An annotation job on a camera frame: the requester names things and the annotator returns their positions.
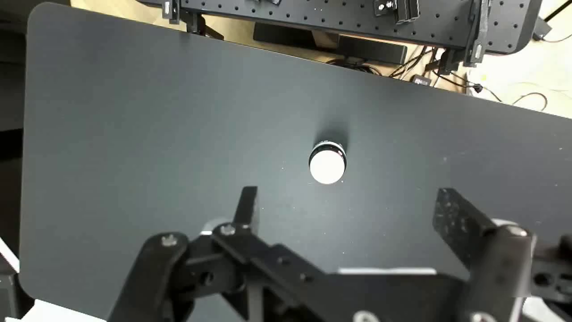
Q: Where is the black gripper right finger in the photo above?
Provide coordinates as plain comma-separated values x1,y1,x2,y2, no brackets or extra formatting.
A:
432,188,572,322

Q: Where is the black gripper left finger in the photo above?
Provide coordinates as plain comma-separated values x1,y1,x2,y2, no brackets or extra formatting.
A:
107,184,310,322

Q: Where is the dark green bottle white cap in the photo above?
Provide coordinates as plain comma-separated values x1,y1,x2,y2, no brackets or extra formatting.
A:
307,141,346,186

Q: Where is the black perforated metal panel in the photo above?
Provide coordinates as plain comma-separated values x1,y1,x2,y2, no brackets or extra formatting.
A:
137,0,541,55

